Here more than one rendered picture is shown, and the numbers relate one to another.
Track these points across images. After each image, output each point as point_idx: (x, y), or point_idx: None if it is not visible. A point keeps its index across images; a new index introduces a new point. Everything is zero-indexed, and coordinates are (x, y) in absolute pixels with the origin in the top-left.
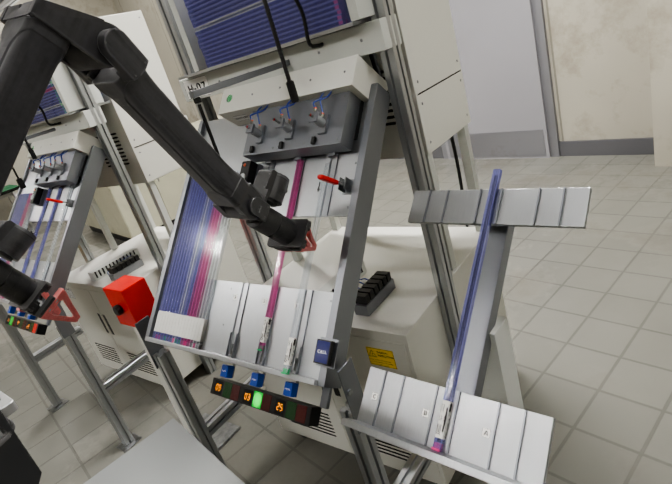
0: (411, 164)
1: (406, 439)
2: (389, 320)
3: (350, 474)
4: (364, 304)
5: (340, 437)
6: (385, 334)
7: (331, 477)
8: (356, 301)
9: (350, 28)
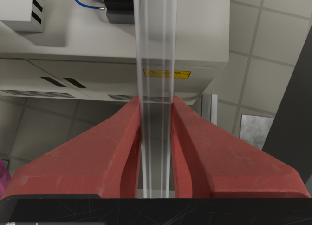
0: None
1: None
2: (181, 29)
3: (96, 111)
4: (129, 9)
5: (81, 97)
6: (189, 61)
7: (80, 120)
8: (112, 7)
9: None
